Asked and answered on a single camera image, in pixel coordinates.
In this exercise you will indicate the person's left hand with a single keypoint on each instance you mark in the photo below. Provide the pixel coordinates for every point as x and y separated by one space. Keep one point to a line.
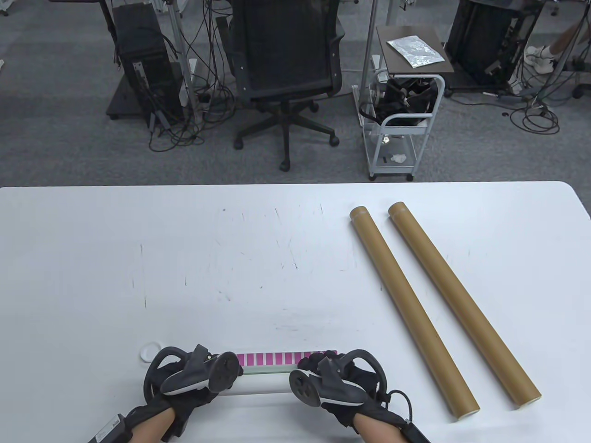
184 406

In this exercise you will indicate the person's right hand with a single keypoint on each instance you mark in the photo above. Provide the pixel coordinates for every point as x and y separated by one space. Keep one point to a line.
369 410

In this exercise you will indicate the grey and white hand controller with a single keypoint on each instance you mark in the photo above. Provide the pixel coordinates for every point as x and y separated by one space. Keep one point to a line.
194 376
332 390

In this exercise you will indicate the white round tube cap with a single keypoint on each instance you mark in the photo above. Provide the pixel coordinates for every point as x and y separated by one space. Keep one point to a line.
147 351

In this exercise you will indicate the green striped paper sheet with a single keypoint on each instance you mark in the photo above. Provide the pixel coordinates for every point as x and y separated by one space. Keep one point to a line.
268 369

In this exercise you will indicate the brown cardboard mailing tube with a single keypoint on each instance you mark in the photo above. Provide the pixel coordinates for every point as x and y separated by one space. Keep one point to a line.
406 304
461 295

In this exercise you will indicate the person's left forearm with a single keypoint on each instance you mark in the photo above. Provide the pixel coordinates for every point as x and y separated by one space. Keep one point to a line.
152 427

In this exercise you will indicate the person's right forearm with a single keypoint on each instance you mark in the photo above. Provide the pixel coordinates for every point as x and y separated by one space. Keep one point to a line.
381 431

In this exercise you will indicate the grey wrist module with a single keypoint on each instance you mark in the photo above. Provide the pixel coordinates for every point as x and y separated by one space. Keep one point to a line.
113 429

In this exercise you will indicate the white crumpled paper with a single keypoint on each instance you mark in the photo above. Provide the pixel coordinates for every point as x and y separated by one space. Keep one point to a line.
398 158

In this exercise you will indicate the white metal utility cart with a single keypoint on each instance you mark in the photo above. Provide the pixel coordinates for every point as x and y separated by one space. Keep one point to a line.
376 152

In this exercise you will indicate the white power strip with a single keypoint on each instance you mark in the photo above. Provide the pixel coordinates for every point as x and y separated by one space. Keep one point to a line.
191 78

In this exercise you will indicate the brown side table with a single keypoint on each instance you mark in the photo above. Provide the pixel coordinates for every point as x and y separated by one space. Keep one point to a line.
392 55

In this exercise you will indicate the silver foil bag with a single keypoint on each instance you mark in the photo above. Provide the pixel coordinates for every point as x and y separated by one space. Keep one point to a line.
415 50

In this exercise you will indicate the black computer tower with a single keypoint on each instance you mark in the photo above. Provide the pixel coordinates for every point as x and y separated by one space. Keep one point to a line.
138 41
485 37

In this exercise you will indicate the black mesh office chair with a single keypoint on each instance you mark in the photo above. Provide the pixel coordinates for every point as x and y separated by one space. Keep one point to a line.
286 46

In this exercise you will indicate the silver aluminium frame post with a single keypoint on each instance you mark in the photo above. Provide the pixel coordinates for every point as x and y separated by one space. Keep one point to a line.
370 27
177 27

